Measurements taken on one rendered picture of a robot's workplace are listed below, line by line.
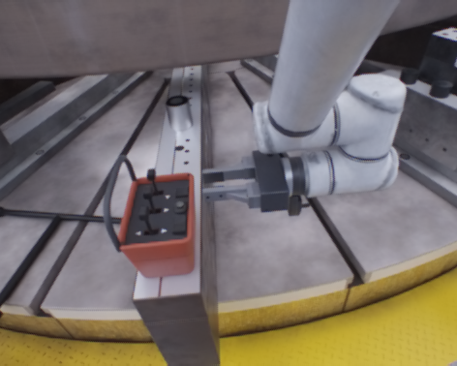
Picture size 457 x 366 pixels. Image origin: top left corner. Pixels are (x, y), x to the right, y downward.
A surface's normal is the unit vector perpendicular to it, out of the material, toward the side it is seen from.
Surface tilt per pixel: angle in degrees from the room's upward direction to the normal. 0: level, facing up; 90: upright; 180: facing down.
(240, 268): 0
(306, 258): 0
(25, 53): 90
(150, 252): 97
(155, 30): 90
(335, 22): 120
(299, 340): 0
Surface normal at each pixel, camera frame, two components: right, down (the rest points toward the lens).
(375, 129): 0.10, 0.65
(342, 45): 0.02, 0.97
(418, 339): -0.08, -0.75
